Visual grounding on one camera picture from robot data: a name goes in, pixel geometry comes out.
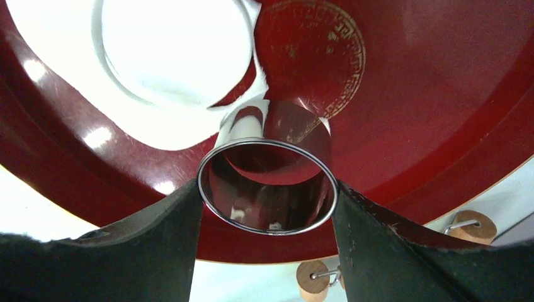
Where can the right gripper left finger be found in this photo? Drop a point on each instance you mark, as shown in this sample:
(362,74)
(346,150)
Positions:
(147,256)

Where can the small metal cup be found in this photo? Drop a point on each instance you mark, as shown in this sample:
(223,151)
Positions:
(270,171)

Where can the white dough ball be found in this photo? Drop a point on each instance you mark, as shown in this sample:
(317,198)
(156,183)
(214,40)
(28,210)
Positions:
(66,36)

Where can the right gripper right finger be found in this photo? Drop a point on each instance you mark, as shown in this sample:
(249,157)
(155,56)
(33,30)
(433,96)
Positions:
(387,257)

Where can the wooden dough roller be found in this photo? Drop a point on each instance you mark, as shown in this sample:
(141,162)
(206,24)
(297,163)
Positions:
(314,278)

